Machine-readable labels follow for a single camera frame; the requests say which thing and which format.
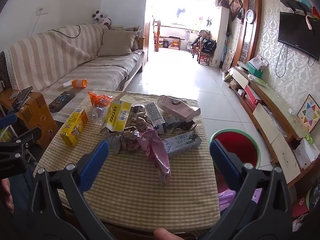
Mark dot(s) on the white blue text carton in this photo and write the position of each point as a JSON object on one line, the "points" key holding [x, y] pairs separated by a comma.
{"points": [[155, 116]]}

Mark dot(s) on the beige pillow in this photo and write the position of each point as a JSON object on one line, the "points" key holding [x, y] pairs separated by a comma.
{"points": [[116, 42]]}

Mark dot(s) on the gold bag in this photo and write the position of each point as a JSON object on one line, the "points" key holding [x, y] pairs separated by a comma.
{"points": [[226, 76]]}

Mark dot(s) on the red printed paper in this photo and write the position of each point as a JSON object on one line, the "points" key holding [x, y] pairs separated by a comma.
{"points": [[125, 138]]}

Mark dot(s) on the round wall clock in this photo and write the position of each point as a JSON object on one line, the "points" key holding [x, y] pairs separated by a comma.
{"points": [[250, 16]]}

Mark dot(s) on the red flat box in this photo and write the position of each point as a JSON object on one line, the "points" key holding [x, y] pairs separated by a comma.
{"points": [[252, 96]]}

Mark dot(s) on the small green item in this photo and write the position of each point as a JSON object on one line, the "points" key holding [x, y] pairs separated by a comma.
{"points": [[308, 138]]}

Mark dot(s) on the yellow box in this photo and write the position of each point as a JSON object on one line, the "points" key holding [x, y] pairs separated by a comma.
{"points": [[73, 127]]}

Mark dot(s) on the white wall socket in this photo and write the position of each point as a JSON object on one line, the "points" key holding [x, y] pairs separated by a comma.
{"points": [[39, 10]]}

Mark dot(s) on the pink curved object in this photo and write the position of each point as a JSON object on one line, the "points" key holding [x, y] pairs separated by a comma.
{"points": [[310, 22]]}

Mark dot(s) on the pink plastic bag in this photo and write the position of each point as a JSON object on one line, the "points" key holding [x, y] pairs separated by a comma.
{"points": [[155, 152]]}

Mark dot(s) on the white cardboard box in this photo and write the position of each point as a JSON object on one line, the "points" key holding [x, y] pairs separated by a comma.
{"points": [[303, 152]]}

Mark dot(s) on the orange white bottle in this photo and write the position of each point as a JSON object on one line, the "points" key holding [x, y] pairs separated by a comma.
{"points": [[79, 83]]}

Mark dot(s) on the red bin with green rim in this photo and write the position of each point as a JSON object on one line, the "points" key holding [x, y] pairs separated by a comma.
{"points": [[235, 150]]}

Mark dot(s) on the person's left hand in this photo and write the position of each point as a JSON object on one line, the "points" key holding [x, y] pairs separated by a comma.
{"points": [[6, 195]]}

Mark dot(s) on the black handheld device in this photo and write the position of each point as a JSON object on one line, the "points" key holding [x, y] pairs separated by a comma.
{"points": [[62, 101]]}

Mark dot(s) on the black white plush toy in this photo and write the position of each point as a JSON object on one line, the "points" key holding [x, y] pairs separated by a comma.
{"points": [[101, 18]]}

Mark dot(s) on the black backpack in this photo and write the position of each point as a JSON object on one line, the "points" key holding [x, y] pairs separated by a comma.
{"points": [[208, 45]]}

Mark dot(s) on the black framed board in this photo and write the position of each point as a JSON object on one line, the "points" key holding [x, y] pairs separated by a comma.
{"points": [[166, 45]]}

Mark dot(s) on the clear plastic bottle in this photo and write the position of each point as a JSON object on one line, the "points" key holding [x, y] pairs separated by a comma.
{"points": [[98, 115]]}

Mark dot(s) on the star checkers board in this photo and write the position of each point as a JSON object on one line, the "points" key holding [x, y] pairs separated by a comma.
{"points": [[309, 113]]}

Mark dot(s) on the grey milk carton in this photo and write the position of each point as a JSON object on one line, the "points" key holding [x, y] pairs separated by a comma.
{"points": [[182, 142]]}

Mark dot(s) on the green box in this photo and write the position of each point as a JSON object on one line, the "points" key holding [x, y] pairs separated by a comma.
{"points": [[255, 72]]}

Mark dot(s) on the brown cardboard box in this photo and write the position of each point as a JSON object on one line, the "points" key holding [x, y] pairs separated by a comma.
{"points": [[32, 115]]}

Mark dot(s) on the brown paper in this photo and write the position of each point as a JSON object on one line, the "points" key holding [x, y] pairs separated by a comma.
{"points": [[138, 115]]}

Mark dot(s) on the blue white wrapper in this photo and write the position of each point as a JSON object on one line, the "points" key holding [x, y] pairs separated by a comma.
{"points": [[180, 125]]}

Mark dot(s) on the beige striped sofa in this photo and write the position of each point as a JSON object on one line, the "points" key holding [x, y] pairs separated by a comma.
{"points": [[75, 65]]}

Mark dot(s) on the white plastic bag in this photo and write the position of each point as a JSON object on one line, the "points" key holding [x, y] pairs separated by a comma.
{"points": [[257, 62]]}

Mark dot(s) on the orange snack bag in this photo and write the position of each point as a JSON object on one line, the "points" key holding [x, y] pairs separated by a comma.
{"points": [[100, 100]]}

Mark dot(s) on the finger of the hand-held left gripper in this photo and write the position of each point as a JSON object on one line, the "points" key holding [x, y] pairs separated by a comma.
{"points": [[22, 140], [7, 122]]}

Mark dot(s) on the wooden television cabinet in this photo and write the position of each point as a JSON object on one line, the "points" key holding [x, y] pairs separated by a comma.
{"points": [[275, 105]]}

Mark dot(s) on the green checked tablecloth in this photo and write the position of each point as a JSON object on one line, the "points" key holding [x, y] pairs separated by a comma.
{"points": [[140, 200]]}

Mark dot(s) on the wooden chairs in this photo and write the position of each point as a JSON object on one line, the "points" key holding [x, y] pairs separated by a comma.
{"points": [[202, 53]]}

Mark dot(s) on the black curved object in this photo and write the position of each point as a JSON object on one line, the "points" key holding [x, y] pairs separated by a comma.
{"points": [[295, 5]]}

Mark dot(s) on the wooden post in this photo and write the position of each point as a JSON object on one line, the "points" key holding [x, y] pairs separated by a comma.
{"points": [[157, 36]]}

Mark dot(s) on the dark picture frame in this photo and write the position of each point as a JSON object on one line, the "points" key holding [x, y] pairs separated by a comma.
{"points": [[235, 5]]}

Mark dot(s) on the person's leg in jeans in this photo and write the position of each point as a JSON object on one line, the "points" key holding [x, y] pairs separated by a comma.
{"points": [[23, 192]]}

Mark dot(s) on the yellow white carton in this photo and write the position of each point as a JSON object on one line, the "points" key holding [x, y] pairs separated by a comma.
{"points": [[116, 116]]}

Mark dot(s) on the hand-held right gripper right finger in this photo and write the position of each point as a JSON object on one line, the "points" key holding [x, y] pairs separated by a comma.
{"points": [[222, 160]]}

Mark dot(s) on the pink box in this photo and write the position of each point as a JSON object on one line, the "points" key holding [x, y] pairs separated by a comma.
{"points": [[178, 107]]}

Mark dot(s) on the patterned board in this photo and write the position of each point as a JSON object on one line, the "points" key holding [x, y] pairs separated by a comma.
{"points": [[228, 60]]}

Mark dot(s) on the green yellow sheet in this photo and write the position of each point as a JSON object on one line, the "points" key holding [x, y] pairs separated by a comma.
{"points": [[258, 81]]}

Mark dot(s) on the black flat television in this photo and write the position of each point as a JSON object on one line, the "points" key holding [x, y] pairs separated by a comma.
{"points": [[298, 33]]}

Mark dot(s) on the person's right hand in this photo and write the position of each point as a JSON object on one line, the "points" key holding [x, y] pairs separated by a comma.
{"points": [[165, 235]]}

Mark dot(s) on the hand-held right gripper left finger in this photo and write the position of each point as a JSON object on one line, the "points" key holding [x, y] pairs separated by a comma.
{"points": [[96, 162]]}

